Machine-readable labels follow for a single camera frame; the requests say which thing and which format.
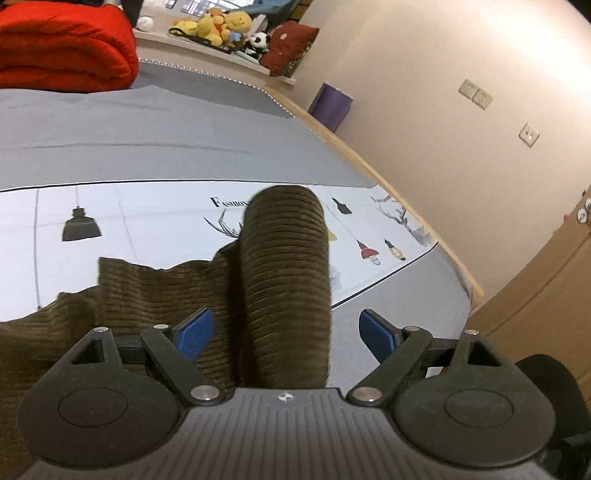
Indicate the double wall socket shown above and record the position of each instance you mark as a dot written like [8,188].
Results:
[475,94]

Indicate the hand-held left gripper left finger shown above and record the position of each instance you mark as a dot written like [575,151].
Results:
[196,336]

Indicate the teal cloth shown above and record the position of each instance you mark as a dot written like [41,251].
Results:
[272,6]

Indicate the white plush ball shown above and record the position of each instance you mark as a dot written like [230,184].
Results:
[146,22]

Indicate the red pillow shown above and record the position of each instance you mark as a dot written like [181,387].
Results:
[288,46]

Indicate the window sill ledge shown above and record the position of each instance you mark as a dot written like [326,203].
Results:
[217,57]

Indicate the single wall switch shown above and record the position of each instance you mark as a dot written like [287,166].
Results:
[529,134]

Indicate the wooden door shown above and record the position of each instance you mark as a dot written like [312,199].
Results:
[540,295]

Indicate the purple bin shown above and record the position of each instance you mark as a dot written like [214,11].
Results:
[330,107]

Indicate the white deer print cloth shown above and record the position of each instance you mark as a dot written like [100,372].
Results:
[152,221]

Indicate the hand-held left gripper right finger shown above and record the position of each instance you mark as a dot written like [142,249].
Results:
[376,336]

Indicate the panda plush toy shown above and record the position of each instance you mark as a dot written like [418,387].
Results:
[256,44]

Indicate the grey bed sheet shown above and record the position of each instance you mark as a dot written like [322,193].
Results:
[138,134]

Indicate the yellow bear plush toy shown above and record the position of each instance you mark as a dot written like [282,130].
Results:
[239,22]

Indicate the wooden bed frame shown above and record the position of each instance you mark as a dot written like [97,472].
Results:
[369,161]

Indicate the red quilt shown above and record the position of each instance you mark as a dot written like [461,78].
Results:
[60,50]

